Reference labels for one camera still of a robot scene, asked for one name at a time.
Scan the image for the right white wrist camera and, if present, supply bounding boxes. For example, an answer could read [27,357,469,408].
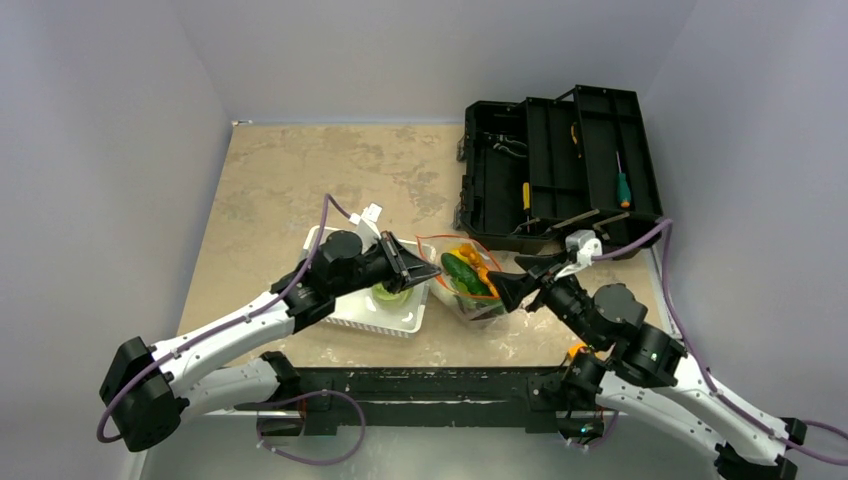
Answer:
[555,230,602,280]

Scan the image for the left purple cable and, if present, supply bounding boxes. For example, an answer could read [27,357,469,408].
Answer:
[95,193,356,445]

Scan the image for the green cabbage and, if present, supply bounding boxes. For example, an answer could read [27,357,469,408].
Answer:
[371,283,413,308]

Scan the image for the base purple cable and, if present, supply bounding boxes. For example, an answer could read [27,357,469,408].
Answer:
[254,385,370,466]

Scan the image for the black pliers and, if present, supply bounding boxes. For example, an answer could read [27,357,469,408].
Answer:
[484,133,529,159]

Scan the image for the yellow handled screwdriver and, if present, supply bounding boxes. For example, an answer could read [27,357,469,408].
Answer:
[522,182,531,223]

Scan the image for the black base frame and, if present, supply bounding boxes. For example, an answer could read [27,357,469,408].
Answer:
[235,352,617,446]

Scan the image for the orange fruit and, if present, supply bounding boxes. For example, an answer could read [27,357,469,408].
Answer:
[448,249,467,261]

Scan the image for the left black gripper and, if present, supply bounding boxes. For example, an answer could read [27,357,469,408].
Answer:
[331,229,440,298]

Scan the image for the black open toolbox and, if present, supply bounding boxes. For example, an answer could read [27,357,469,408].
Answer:
[453,85,665,254]

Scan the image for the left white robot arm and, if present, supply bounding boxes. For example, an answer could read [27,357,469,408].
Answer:
[96,230,441,452]

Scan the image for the green handled screwdriver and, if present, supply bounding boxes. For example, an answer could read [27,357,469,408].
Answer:
[616,151,632,209]

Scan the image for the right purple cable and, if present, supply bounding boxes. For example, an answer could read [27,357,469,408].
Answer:
[592,218,848,468]

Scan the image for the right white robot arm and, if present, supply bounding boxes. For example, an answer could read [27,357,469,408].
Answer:
[488,254,807,479]

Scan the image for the yellow black tool in tray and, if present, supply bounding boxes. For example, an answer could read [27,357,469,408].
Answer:
[570,122,583,158]

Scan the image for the green cucumber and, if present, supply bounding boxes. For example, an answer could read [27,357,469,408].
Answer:
[440,253,491,297]

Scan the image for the clear zip top bag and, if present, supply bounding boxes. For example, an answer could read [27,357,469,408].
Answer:
[415,234,506,324]

